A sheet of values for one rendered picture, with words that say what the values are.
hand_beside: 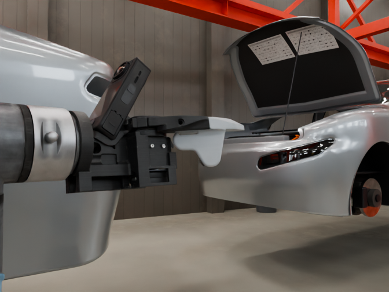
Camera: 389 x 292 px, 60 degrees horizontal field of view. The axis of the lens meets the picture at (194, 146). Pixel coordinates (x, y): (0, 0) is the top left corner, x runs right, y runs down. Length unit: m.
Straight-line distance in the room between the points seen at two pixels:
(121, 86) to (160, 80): 6.44
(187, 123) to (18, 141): 0.17
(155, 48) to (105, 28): 1.01
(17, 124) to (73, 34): 6.30
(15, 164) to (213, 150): 0.21
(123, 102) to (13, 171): 0.14
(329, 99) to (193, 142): 3.27
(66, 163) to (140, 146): 0.08
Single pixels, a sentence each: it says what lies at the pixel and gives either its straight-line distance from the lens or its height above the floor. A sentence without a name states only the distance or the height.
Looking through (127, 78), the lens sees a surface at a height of 1.29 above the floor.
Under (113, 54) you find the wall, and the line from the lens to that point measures 6.66.
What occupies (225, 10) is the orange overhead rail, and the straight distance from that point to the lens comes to 4.75.
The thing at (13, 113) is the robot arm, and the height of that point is 1.24.
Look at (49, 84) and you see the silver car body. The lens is 1.47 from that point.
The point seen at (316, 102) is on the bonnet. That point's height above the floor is 1.75.
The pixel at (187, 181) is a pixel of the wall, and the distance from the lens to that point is 6.93.
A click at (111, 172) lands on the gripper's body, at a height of 1.19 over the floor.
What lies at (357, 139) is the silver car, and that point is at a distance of 2.83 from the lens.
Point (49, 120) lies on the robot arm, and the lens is 0.34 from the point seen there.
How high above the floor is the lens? 1.20
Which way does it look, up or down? 1 degrees up
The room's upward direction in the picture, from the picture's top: straight up
